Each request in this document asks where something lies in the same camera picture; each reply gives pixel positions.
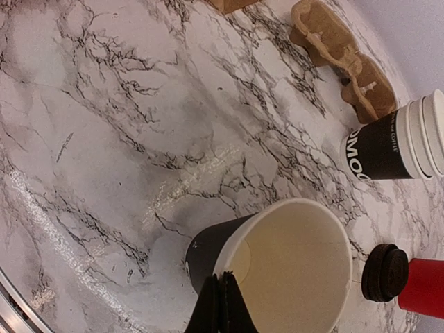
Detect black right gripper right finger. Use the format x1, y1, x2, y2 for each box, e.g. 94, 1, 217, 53
221, 272, 258, 333

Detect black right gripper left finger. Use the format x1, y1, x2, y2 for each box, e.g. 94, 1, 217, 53
185, 275, 220, 333

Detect single black paper cup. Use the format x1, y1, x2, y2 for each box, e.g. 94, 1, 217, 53
185, 198, 352, 332

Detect stack of black cup lids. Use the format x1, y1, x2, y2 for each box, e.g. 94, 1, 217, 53
361, 244, 409, 302

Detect red ribbed metal bucket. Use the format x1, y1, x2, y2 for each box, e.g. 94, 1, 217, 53
398, 258, 444, 319

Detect stack of black paper cups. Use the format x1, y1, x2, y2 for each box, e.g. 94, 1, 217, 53
339, 89, 443, 180

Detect cardboard cup carrier tray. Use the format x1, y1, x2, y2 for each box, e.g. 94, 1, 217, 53
289, 1, 397, 124

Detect brown paper bag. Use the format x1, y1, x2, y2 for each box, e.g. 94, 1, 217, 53
207, 0, 264, 15

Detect aluminium front rail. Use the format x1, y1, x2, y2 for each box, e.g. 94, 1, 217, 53
1, 270, 48, 332

